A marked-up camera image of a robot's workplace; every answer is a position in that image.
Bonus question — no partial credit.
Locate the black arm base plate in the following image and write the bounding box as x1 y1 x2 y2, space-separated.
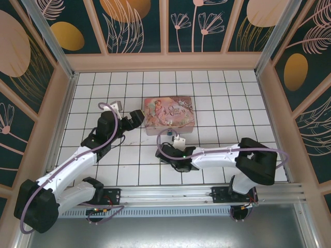
99 188 122 205
210 185 259 205

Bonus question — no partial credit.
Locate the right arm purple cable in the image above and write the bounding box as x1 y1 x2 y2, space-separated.
157 129 289 223

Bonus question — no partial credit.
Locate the aluminium mounting rail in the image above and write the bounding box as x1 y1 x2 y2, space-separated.
46 169 311 207

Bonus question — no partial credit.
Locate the slotted grey cable tray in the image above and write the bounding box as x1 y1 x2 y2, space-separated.
59 207 233 218

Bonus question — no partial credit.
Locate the grey metal sheet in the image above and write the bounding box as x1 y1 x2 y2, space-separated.
15 203 319 248

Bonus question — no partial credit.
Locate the aluminium side rail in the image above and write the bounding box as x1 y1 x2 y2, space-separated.
41 73 78 188

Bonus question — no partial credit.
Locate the aluminium frame post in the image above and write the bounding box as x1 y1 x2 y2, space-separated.
254 0 312 77
20 0 80 81

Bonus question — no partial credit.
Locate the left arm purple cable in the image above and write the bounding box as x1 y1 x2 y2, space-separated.
20 102 125 233

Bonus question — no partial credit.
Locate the pink fairy print tin box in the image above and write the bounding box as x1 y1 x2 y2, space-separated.
143 96 197 137

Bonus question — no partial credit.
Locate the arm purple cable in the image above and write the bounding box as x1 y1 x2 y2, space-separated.
20 102 125 233
157 129 289 223

